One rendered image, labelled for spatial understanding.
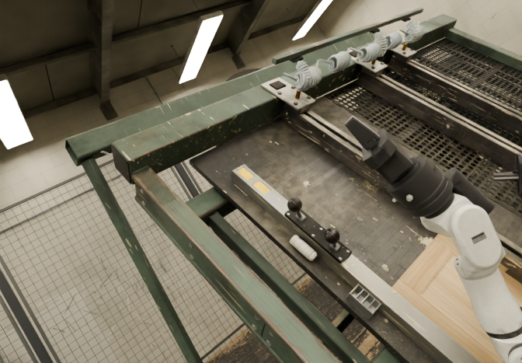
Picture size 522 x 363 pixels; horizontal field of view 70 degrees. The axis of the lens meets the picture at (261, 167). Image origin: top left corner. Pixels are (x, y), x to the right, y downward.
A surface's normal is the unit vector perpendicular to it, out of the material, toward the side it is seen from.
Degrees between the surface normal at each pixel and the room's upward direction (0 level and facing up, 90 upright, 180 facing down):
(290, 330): 59
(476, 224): 95
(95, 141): 90
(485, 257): 95
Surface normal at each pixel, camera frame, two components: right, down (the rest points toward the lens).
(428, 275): 0.13, -0.72
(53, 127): 0.38, -0.29
